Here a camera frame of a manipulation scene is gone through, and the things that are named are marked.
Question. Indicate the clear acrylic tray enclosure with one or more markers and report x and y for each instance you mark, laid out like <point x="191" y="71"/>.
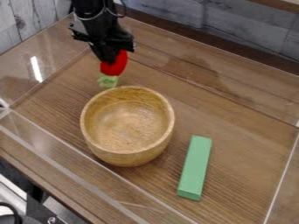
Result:
<point x="229" y="98"/>

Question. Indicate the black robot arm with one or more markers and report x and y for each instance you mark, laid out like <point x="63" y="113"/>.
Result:
<point x="95" y="9"/>

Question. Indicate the light wooden bowl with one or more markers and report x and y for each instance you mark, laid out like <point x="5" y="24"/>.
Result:
<point x="127" y="125"/>

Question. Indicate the black metal table bracket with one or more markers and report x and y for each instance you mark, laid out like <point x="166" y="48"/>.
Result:
<point x="39" y="212"/>

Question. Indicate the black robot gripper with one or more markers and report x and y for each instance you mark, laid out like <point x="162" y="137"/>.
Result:
<point x="106" y="35"/>

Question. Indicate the green rectangular block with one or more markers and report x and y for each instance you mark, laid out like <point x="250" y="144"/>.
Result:
<point x="194" y="169"/>

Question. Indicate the red plush strawberry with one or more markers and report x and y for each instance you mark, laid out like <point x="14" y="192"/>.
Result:
<point x="111" y="71"/>

